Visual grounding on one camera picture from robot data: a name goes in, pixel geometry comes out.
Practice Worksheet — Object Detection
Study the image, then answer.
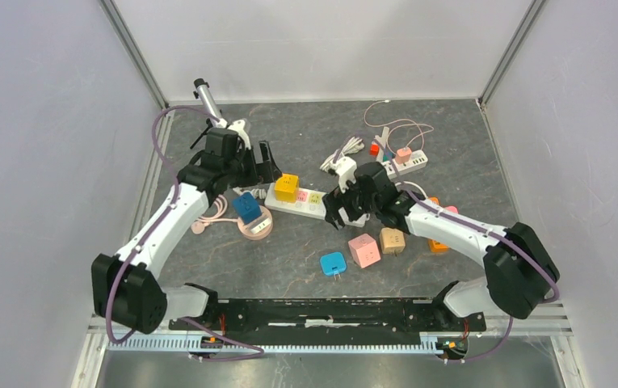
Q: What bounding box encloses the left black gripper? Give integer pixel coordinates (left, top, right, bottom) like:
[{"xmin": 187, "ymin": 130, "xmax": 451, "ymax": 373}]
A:
[{"xmin": 224, "ymin": 141, "xmax": 282, "ymax": 189}]

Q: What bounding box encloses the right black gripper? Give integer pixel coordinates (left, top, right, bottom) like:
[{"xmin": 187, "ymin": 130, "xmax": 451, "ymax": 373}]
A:
[{"xmin": 322, "ymin": 178, "xmax": 379, "ymax": 231}]

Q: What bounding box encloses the pink cube socket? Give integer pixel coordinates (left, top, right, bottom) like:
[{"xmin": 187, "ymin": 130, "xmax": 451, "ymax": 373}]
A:
[{"xmin": 348, "ymin": 234, "xmax": 381, "ymax": 268}]

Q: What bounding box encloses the light blue plug adapter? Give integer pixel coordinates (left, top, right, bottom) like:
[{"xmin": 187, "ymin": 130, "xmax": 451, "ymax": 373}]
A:
[{"xmin": 319, "ymin": 252, "xmax": 347, "ymax": 280}]

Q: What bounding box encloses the tan dragon cube socket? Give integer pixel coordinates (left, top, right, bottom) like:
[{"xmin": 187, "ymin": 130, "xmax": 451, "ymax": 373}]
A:
[{"xmin": 379, "ymin": 227, "xmax": 406, "ymax": 255}]

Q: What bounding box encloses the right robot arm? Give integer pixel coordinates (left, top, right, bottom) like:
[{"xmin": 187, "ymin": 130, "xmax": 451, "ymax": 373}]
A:
[{"xmin": 322, "ymin": 157, "xmax": 560, "ymax": 330}]

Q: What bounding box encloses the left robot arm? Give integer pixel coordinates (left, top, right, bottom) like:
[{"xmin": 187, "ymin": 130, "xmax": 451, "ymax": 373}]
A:
[{"xmin": 90, "ymin": 126, "xmax": 282, "ymax": 334}]

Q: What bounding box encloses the yellow cube socket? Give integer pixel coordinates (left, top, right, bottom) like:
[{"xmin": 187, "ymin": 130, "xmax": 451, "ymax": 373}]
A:
[{"xmin": 274, "ymin": 174, "xmax": 299, "ymax": 203}]

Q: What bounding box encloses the dark blue cube socket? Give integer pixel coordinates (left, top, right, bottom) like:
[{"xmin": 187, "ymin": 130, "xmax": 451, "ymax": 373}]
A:
[{"xmin": 233, "ymin": 192, "xmax": 263, "ymax": 225}]

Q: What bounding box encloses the pink round socket base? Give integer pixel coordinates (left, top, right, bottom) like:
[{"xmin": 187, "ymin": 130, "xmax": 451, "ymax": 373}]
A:
[{"xmin": 237, "ymin": 206, "xmax": 274, "ymax": 241}]

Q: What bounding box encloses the red plug adapter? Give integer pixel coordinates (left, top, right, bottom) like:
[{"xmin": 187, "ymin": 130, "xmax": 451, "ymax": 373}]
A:
[{"xmin": 369, "ymin": 143, "xmax": 380, "ymax": 157}]

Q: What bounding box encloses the narrow white socket strip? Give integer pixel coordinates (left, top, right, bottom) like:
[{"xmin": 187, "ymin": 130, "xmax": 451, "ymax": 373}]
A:
[{"xmin": 373, "ymin": 126, "xmax": 390, "ymax": 159}]

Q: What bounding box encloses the long white power strip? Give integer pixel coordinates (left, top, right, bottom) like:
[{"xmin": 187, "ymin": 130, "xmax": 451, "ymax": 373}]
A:
[{"xmin": 263, "ymin": 183, "xmax": 369, "ymax": 229}]

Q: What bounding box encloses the small white power strip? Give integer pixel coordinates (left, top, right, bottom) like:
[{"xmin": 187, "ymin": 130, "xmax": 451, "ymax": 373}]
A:
[{"xmin": 380, "ymin": 150, "xmax": 428, "ymax": 179}]

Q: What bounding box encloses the orange power strip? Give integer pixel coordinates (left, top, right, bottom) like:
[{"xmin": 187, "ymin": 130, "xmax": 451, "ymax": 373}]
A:
[{"xmin": 428, "ymin": 196, "xmax": 449, "ymax": 254}]

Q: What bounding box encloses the silver telescope on tripod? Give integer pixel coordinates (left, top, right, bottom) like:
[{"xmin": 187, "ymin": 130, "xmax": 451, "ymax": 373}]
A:
[{"xmin": 190, "ymin": 78, "xmax": 229, "ymax": 150}]

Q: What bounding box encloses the white strip cord coil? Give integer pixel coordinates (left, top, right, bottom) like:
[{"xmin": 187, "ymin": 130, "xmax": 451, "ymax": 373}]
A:
[{"xmin": 232, "ymin": 185, "xmax": 270, "ymax": 200}]

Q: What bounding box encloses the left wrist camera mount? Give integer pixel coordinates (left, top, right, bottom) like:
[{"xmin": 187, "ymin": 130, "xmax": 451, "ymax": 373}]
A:
[{"xmin": 226, "ymin": 119, "xmax": 252, "ymax": 150}]

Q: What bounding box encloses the white cable bundle upper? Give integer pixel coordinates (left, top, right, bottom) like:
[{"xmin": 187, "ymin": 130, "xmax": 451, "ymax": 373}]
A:
[{"xmin": 320, "ymin": 134, "xmax": 365, "ymax": 174}]

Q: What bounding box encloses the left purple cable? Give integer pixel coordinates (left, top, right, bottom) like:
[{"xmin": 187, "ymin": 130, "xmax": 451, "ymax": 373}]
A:
[{"xmin": 105, "ymin": 106, "xmax": 265, "ymax": 363}]

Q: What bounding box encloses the purple cable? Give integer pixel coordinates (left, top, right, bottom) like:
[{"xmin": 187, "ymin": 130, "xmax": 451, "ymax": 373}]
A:
[
  {"xmin": 340, "ymin": 137, "xmax": 561, "ymax": 364},
  {"xmin": 105, "ymin": 106, "xmax": 265, "ymax": 363}
]

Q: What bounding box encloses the pink coiled cable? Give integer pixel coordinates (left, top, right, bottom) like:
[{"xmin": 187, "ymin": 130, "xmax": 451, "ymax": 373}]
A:
[{"xmin": 191, "ymin": 193, "xmax": 240, "ymax": 235}]

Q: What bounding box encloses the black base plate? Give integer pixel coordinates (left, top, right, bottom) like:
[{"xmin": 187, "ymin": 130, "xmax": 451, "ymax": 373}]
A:
[{"xmin": 197, "ymin": 297, "xmax": 486, "ymax": 346}]

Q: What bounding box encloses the white slotted cable duct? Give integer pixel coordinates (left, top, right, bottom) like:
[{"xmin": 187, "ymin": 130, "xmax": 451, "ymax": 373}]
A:
[{"xmin": 106, "ymin": 334, "xmax": 449, "ymax": 355}]

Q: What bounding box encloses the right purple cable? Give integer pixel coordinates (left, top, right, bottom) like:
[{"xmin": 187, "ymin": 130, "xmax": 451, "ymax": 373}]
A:
[{"xmin": 340, "ymin": 137, "xmax": 561, "ymax": 364}]

